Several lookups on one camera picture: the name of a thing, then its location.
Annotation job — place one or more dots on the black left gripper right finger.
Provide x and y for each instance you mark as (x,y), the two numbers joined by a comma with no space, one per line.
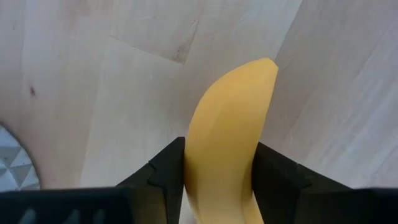
(311,205)

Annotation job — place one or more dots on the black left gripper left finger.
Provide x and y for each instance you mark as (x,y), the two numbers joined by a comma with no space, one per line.
(93,207)

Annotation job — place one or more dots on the yellow toy banana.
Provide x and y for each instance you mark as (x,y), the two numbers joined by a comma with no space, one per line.
(227,124)

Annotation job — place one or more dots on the triangle-patterned planter pot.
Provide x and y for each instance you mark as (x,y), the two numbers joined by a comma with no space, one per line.
(15,168)

